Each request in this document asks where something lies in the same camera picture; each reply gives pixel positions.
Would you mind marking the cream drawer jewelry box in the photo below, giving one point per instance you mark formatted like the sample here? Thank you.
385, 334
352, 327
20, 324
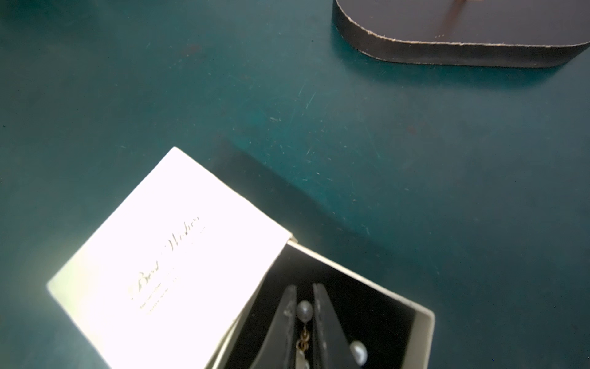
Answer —
187, 273

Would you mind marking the pearl drop earring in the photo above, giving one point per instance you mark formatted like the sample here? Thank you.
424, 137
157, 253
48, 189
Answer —
305, 316
359, 352

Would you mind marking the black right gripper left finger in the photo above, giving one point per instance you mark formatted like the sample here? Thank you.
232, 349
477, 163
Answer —
279, 347

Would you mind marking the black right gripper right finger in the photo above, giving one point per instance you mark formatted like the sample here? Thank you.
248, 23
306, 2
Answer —
330, 346

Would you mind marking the dark oval stand base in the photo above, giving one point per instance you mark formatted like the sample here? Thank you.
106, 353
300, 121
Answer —
531, 34

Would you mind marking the bronze scroll stand rod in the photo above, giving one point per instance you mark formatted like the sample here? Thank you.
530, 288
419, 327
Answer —
453, 13

